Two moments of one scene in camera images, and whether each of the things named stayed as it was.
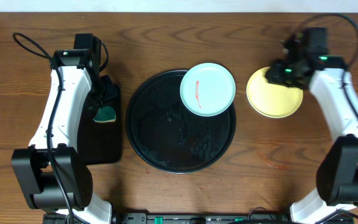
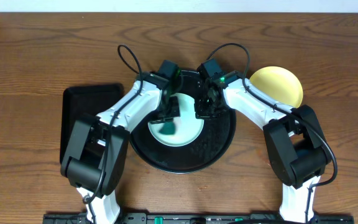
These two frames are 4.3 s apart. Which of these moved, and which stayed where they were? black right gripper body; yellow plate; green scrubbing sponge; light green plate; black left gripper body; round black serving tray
Moved: light green plate; green scrubbing sponge; black right gripper body; black left gripper body
Stayed: round black serving tray; yellow plate
